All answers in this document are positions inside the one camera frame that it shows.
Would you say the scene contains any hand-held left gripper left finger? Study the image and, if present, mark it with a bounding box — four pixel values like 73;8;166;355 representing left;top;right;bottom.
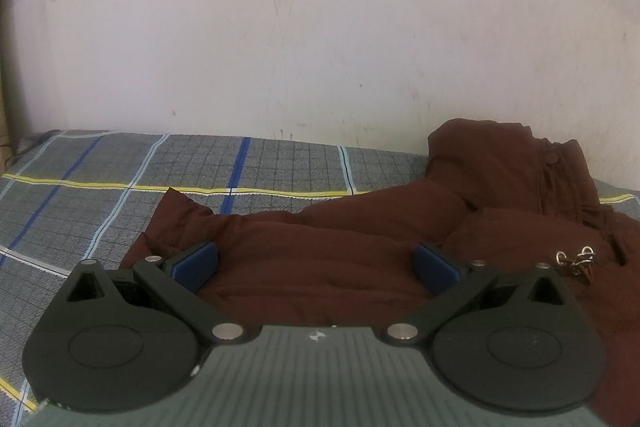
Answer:
59;241;249;348

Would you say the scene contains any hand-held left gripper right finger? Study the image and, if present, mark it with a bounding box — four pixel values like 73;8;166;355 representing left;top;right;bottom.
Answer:
384;242;579;348

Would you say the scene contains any brown padded jacket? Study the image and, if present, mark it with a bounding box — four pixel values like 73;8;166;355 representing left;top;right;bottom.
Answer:
122;118;640;427

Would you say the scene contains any grey plaid bed sheet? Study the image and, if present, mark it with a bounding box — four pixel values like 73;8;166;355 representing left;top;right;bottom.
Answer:
0;129;640;427

